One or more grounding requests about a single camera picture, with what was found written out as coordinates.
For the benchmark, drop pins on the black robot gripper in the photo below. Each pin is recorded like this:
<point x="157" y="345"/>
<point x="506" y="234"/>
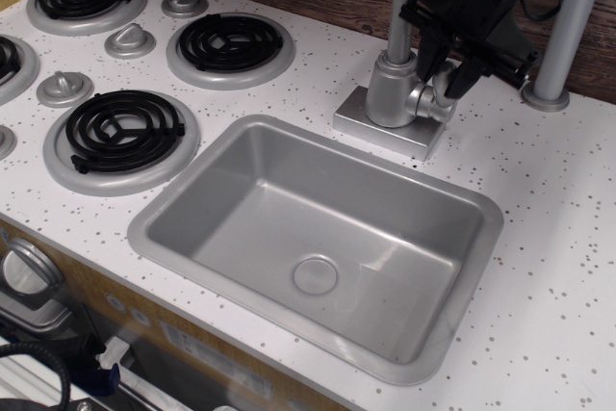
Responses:
<point x="483" y="32"/>

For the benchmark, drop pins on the silver faucet lever handle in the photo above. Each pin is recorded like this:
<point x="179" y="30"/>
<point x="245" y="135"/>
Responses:
<point x="443" y="106"/>

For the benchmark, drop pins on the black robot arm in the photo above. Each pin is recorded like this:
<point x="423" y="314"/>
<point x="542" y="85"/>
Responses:
<point x="483" y="32"/>

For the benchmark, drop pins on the silver toy faucet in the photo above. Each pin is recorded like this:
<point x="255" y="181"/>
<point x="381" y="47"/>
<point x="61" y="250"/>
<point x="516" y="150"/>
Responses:
<point x="394" y="110"/>

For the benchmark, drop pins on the grey support pole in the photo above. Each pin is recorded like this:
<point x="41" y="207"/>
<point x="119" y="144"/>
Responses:
<point x="547" y="92"/>

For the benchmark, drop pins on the back right stove burner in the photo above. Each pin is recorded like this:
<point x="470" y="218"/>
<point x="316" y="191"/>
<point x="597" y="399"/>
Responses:
<point x="230" y="51"/>

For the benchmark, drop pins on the grey plastic sink basin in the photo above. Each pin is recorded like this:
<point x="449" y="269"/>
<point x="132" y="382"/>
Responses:
<point x="370" y="261"/>

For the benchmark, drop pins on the silver stove knob top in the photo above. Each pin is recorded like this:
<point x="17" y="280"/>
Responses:
<point x="184" y="8"/>

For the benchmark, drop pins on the silver stove knob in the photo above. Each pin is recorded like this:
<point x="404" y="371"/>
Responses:
<point x="184" y="8"/>
<point x="64" y="89"/>
<point x="131" y="42"/>

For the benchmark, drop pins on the silver stove knob middle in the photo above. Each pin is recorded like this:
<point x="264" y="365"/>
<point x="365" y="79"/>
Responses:
<point x="131" y="42"/>

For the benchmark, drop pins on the front right stove burner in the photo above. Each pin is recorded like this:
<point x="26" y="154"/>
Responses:
<point x="121" y="142"/>

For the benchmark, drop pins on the back left stove burner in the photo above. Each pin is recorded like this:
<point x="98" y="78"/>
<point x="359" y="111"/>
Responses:
<point x="76" y="18"/>

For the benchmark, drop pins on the silver stove knob lower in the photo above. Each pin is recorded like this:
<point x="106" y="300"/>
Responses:
<point x="64" y="89"/>

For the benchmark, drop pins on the left edge stove burner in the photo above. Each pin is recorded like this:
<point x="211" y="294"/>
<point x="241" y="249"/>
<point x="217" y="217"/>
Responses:
<point x="19" y="67"/>

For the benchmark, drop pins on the silver stove knob edge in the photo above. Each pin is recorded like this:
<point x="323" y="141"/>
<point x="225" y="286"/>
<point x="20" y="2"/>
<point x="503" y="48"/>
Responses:
<point x="7" y="141"/>

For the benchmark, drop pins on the silver oven door handle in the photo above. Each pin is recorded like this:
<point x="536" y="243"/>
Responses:
<point x="28" y="275"/>

